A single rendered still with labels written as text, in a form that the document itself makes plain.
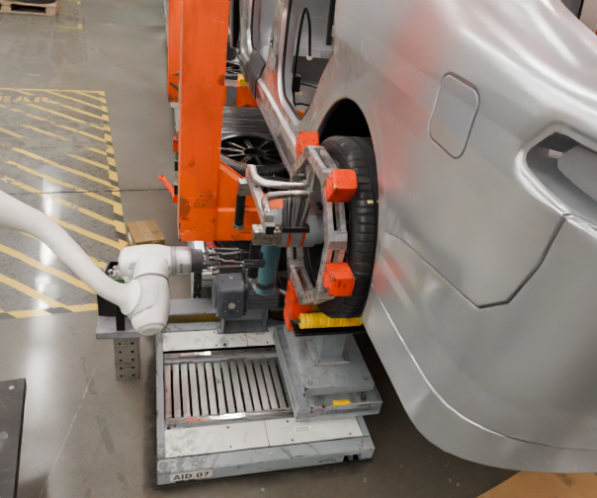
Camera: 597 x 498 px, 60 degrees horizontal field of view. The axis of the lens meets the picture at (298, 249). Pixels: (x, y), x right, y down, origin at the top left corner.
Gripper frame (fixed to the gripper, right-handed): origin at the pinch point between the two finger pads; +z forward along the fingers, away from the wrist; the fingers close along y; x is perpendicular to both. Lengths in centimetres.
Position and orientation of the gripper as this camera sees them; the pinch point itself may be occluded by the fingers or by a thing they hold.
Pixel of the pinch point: (253, 259)
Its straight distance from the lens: 169.4
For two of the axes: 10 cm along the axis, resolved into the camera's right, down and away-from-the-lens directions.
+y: 2.3, 5.4, -8.1
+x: 1.4, -8.4, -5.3
